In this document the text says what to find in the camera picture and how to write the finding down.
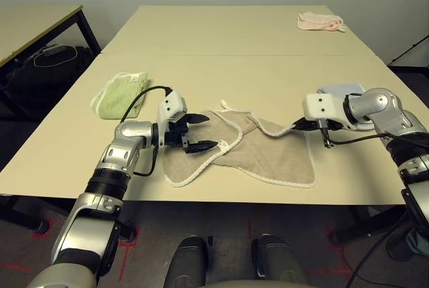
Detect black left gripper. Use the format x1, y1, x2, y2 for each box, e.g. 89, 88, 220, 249
164, 113, 219, 155

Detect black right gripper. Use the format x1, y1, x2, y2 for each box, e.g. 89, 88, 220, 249
291, 117, 345, 132

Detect beige towel with white trim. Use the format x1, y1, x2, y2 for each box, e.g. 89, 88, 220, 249
162, 99, 317, 189

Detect light blue folded towel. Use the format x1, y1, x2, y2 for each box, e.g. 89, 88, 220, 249
316, 82, 373, 131

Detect green folded towel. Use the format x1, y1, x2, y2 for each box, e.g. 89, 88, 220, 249
90, 70, 151, 121

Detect pink folded towel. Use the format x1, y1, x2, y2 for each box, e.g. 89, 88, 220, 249
297, 10, 346, 33

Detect black tripod stand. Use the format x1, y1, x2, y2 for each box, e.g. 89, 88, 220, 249
388, 35, 429, 68

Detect grey right robot leg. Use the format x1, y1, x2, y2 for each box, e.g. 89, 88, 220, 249
251, 233, 311, 288

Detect black bag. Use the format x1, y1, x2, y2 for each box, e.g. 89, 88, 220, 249
0, 45, 95, 121

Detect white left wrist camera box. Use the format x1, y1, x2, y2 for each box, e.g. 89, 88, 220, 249
156, 89, 188, 147

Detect grey charger with white cable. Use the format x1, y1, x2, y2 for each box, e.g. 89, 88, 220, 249
32, 44, 79, 68

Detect side table with black frame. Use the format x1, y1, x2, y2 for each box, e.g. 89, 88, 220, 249
0, 4, 103, 68

